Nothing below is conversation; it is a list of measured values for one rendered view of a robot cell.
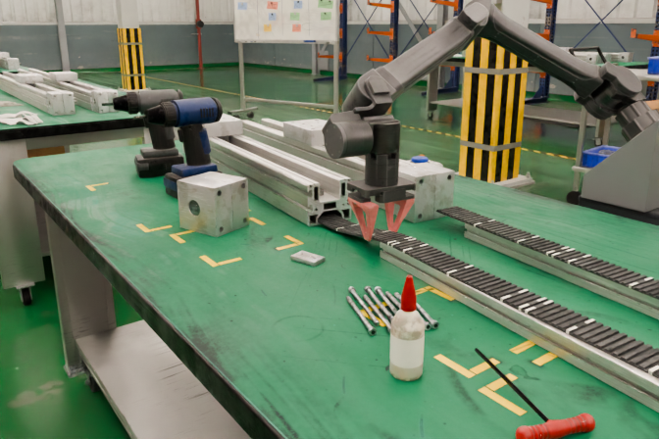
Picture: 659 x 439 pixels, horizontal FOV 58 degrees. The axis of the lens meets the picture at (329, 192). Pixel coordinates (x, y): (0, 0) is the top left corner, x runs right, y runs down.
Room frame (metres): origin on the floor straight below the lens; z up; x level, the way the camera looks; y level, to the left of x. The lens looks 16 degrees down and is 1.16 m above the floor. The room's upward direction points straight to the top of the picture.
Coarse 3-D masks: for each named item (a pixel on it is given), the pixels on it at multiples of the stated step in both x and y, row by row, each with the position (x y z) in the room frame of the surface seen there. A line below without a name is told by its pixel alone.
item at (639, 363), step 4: (656, 348) 0.59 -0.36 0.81; (648, 352) 0.58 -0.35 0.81; (652, 352) 0.58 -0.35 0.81; (656, 352) 0.58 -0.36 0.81; (640, 356) 0.57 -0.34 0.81; (644, 356) 0.57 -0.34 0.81; (648, 356) 0.57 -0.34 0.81; (652, 356) 0.57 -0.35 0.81; (656, 356) 0.57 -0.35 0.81; (632, 360) 0.56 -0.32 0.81; (636, 360) 0.56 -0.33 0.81; (640, 360) 0.56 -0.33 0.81; (644, 360) 0.56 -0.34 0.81; (648, 360) 0.57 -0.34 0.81; (652, 360) 0.56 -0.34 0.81; (656, 360) 0.56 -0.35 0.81; (632, 364) 0.56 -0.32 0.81; (636, 364) 0.56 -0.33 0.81; (640, 364) 0.56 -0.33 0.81; (644, 364) 0.55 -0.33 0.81; (648, 364) 0.55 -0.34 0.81; (652, 364) 0.56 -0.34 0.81; (656, 364) 0.56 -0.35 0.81; (640, 368) 0.55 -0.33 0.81; (644, 368) 0.55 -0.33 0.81; (648, 368) 0.55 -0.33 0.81
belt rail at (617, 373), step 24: (408, 264) 0.88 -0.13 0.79; (456, 288) 0.79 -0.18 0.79; (480, 312) 0.74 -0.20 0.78; (504, 312) 0.70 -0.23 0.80; (528, 336) 0.66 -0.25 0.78; (552, 336) 0.63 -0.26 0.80; (576, 360) 0.60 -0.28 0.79; (600, 360) 0.58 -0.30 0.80; (624, 384) 0.55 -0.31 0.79; (648, 384) 0.53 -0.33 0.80
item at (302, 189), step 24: (216, 144) 1.53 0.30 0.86; (240, 144) 1.57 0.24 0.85; (264, 144) 1.49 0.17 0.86; (240, 168) 1.39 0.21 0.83; (264, 168) 1.27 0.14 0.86; (288, 168) 1.33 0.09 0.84; (312, 168) 1.24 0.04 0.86; (264, 192) 1.27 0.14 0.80; (288, 192) 1.17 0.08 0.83; (312, 192) 1.10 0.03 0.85; (336, 192) 1.14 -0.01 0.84; (312, 216) 1.12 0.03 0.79
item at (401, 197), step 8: (384, 192) 0.94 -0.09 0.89; (392, 192) 0.94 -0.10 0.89; (400, 192) 0.95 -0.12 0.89; (408, 192) 0.98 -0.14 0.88; (376, 200) 0.95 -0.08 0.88; (384, 200) 0.94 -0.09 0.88; (392, 200) 0.94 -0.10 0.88; (400, 200) 0.95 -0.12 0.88; (408, 200) 0.96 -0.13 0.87; (392, 208) 1.00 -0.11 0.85; (400, 208) 0.97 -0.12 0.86; (408, 208) 0.97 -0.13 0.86; (392, 216) 1.00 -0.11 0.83; (400, 216) 0.97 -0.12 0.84; (392, 224) 0.99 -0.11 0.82
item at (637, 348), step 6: (636, 342) 0.60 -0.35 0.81; (642, 342) 0.60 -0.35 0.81; (624, 348) 0.59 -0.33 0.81; (630, 348) 0.59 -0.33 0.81; (636, 348) 0.59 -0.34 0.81; (642, 348) 0.59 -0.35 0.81; (648, 348) 0.59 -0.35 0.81; (612, 354) 0.58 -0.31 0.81; (618, 354) 0.57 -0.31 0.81; (624, 354) 0.58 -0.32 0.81; (630, 354) 0.57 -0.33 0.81; (636, 354) 0.57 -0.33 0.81; (642, 354) 0.58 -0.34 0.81; (624, 360) 0.57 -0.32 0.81; (630, 360) 0.57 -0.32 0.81
